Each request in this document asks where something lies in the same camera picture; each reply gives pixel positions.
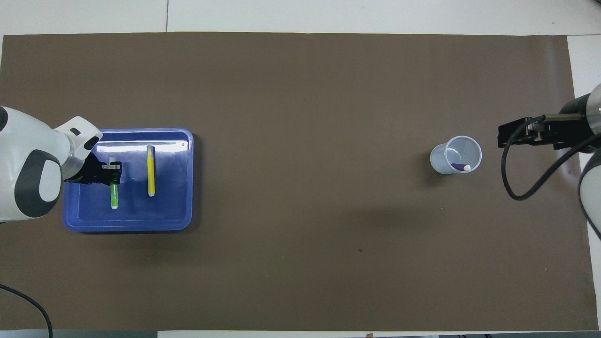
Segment blue plastic tray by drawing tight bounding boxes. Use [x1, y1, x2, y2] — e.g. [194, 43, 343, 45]
[62, 127, 194, 233]

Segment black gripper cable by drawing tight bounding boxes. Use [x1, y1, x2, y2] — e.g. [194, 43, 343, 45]
[501, 114, 601, 201]
[0, 284, 53, 338]

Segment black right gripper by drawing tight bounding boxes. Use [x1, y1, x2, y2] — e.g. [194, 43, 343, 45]
[498, 94, 593, 151]

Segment green marker pen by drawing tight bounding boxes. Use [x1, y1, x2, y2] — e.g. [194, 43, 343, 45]
[109, 157, 120, 210]

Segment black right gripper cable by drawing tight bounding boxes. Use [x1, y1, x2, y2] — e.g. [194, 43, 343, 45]
[501, 114, 601, 201]

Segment translucent plastic cup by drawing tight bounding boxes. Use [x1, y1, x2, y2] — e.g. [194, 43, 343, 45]
[430, 136, 483, 175]

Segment yellow marker pen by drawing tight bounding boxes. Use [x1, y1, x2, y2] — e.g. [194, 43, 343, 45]
[146, 145, 156, 197]

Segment brown table mat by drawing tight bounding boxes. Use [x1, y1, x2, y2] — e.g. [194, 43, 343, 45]
[0, 32, 599, 331]

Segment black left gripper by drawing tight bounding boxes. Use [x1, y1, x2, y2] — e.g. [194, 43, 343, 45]
[69, 154, 123, 185]

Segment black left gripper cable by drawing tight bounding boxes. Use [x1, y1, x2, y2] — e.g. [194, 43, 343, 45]
[0, 284, 53, 338]

